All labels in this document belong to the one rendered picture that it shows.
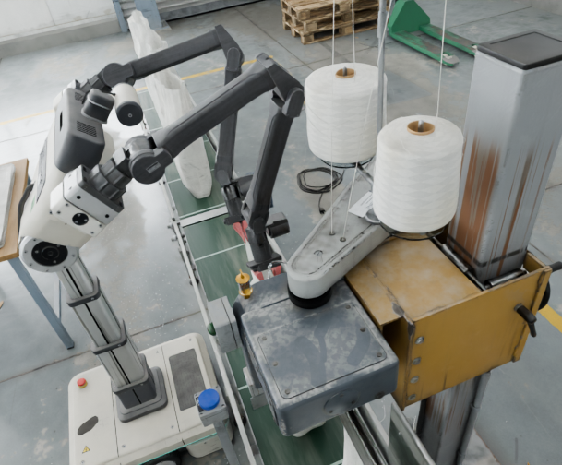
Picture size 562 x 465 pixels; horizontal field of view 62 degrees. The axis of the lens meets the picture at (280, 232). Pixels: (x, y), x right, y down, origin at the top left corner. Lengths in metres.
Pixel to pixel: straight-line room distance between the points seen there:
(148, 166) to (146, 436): 1.32
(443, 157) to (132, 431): 1.77
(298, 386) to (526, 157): 0.56
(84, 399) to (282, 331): 1.57
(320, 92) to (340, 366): 0.51
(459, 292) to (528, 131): 0.33
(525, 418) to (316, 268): 1.70
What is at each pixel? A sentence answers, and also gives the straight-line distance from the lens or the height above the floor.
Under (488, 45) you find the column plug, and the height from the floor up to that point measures 1.76.
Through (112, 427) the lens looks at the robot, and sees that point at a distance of 2.23.
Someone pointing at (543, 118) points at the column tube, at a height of 1.66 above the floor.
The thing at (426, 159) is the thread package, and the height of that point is 1.67.
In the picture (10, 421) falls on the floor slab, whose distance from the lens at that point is 2.85.
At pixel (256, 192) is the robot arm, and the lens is 1.28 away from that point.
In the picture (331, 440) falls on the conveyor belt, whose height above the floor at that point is 0.38.
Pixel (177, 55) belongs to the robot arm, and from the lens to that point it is 1.63.
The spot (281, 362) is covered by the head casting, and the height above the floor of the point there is 1.34.
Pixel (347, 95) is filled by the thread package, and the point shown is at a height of 1.68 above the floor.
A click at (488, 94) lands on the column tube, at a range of 0.89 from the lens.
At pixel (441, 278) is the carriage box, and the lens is 1.02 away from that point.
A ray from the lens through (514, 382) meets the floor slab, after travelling 2.54.
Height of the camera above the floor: 2.06
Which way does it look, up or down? 40 degrees down
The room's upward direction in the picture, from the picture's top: 8 degrees counter-clockwise
